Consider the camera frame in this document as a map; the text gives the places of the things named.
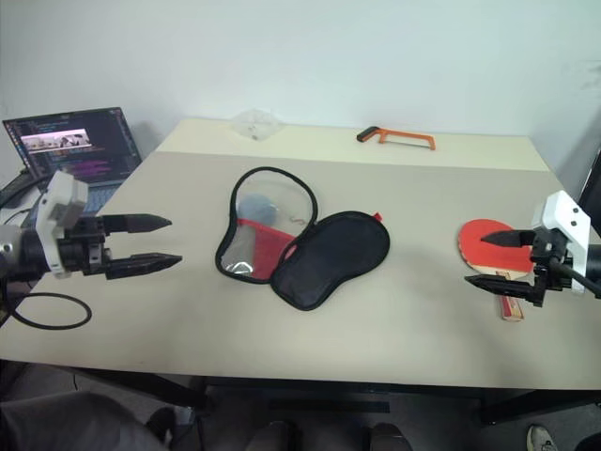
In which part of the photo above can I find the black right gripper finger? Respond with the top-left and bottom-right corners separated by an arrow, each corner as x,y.
464,274 -> 538,305
479,227 -> 535,251

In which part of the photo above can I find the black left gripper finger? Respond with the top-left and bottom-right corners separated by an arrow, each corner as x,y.
96,213 -> 173,236
105,253 -> 184,282

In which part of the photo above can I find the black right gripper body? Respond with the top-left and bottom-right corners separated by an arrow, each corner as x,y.
529,227 -> 585,309

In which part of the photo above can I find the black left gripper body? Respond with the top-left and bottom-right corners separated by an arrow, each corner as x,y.
58,214 -> 114,279

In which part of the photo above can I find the red table tennis paddle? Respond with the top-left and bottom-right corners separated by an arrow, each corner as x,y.
455,217 -> 536,323

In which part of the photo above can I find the grey round zipper charm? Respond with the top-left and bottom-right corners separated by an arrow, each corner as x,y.
239,194 -> 279,223

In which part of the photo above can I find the black and red paddle case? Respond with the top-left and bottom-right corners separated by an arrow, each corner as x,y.
214,165 -> 393,313

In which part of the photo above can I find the grey open laptop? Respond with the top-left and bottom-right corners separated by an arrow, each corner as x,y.
2,106 -> 144,218

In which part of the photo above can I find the orange hacksaw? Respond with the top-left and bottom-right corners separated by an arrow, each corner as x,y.
355,125 -> 438,152

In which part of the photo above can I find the white sneaker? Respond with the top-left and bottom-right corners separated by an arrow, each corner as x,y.
525,424 -> 559,451

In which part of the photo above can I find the black shoe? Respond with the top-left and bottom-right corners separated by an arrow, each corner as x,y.
146,405 -> 178,443

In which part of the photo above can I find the dark rounded shape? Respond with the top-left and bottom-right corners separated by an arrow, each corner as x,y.
369,422 -> 415,451

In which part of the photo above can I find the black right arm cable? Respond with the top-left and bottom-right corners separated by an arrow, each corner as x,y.
547,256 -> 601,301

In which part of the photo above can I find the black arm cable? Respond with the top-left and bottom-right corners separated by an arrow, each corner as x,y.
0,281 -> 93,331
547,256 -> 601,301

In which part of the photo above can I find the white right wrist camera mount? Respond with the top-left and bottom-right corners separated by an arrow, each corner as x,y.
530,190 -> 592,296

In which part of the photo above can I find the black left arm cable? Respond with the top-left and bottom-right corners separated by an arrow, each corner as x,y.
0,281 -> 93,331

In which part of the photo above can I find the black table frame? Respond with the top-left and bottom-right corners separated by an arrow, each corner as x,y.
69,368 -> 601,428

